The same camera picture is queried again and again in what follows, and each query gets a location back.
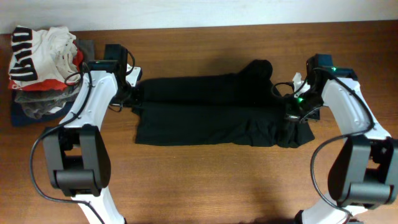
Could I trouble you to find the grey folded garment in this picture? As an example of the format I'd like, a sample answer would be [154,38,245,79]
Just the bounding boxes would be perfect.
[13,39,95,119]

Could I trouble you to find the red folded garment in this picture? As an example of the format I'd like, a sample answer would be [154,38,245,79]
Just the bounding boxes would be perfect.
[8,48,79,91]

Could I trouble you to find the right black cable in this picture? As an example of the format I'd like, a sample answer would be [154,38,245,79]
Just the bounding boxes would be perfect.
[270,67,376,218]

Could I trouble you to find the left black cable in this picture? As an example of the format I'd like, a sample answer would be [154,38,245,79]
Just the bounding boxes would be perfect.
[29,49,136,224]

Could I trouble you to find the navy blue folded garment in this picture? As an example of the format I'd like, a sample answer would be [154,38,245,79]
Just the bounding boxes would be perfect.
[10,91,73,127]

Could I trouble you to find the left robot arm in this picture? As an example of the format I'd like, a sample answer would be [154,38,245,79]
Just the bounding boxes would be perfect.
[40,44,142,223]

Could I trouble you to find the black t-shirt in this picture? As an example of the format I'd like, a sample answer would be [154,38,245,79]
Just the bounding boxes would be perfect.
[133,60,315,148]

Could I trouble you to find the black cable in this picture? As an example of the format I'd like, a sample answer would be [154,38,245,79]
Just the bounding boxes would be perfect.
[29,49,136,224]
[270,67,376,218]

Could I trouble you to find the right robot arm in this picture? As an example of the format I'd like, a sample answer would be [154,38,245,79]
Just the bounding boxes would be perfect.
[284,54,397,224]

